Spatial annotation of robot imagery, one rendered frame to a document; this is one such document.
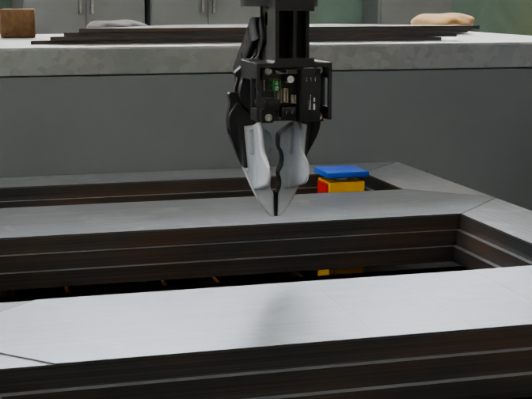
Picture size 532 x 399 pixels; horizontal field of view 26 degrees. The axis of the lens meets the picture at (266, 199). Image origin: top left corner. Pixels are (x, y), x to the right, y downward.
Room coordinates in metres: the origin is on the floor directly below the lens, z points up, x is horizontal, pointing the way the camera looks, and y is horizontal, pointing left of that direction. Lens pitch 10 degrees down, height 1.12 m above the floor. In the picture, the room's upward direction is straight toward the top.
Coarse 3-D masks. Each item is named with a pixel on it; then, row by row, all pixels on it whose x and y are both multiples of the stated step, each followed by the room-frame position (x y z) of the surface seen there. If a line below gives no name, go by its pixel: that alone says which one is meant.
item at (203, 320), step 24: (216, 288) 0.99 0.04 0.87; (168, 312) 0.91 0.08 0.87; (192, 312) 0.91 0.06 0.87; (216, 312) 0.91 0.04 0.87; (240, 312) 0.91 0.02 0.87; (168, 336) 0.84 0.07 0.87; (192, 336) 0.84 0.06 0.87; (216, 336) 0.84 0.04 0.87; (240, 336) 0.84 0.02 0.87; (264, 336) 0.84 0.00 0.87
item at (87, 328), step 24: (48, 312) 0.91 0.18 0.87; (72, 312) 0.91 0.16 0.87; (96, 312) 0.91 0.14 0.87; (120, 312) 0.91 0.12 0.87; (144, 312) 0.91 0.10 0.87; (72, 336) 0.84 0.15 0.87; (96, 336) 0.84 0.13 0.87; (120, 336) 0.84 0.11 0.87; (144, 336) 0.84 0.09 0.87; (72, 360) 0.78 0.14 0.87; (96, 360) 0.78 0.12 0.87
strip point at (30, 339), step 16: (32, 304) 0.94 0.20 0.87; (0, 320) 0.89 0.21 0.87; (16, 320) 0.89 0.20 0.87; (32, 320) 0.89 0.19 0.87; (0, 336) 0.84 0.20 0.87; (16, 336) 0.84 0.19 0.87; (32, 336) 0.84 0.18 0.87; (48, 336) 0.84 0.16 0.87; (0, 352) 0.80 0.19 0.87; (16, 352) 0.80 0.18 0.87; (32, 352) 0.80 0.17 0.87; (48, 352) 0.80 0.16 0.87
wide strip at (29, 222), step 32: (352, 192) 1.49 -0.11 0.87; (384, 192) 1.49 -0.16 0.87; (416, 192) 1.49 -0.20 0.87; (0, 224) 1.28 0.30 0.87; (32, 224) 1.28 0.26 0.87; (64, 224) 1.28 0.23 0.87; (96, 224) 1.28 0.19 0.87; (128, 224) 1.28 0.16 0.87; (160, 224) 1.28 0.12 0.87; (192, 224) 1.28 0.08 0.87; (224, 224) 1.28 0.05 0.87; (256, 224) 1.28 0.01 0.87
